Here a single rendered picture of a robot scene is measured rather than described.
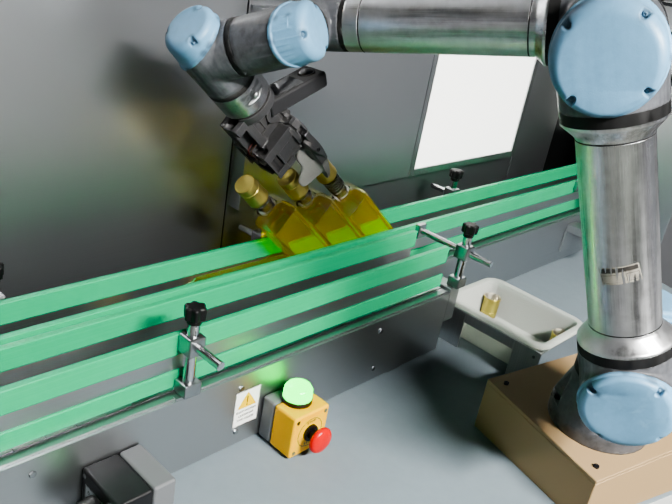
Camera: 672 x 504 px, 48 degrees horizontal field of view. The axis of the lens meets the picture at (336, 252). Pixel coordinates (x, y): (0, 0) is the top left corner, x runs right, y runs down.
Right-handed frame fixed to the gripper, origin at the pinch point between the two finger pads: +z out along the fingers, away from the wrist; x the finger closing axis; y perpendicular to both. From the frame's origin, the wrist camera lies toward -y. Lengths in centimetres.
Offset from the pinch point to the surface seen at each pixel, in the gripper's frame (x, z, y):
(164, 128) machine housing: -14.7, -16.7, 10.6
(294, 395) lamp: 20.3, 2.2, 31.7
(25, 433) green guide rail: 14, -29, 51
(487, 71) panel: -12, 41, -49
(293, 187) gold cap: 1.7, -3.3, 6.2
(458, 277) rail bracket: 15.8, 31.8, -1.7
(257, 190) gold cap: 1.7, -9.4, 10.6
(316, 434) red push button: 25.0, 5.3, 34.4
